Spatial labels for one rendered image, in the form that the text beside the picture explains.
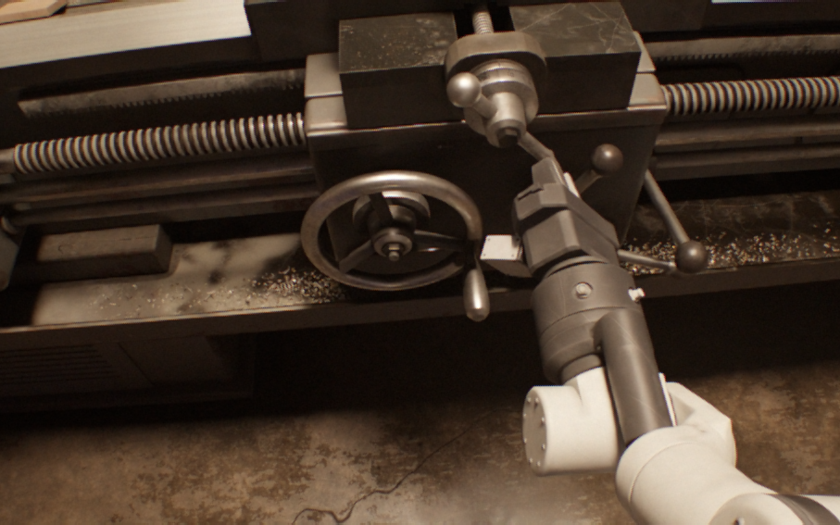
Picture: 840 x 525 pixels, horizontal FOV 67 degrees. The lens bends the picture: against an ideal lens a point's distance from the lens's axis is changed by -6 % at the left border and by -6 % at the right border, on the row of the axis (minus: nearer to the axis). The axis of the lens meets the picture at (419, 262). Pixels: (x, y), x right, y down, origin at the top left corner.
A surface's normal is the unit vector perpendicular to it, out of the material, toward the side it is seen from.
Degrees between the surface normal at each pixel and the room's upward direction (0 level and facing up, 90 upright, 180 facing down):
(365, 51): 0
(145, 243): 0
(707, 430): 46
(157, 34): 36
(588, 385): 9
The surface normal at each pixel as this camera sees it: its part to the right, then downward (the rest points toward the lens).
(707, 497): -0.57, -0.82
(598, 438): 0.14, -0.01
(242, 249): -0.05, -0.58
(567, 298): -0.58, -0.44
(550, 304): -0.81, -0.29
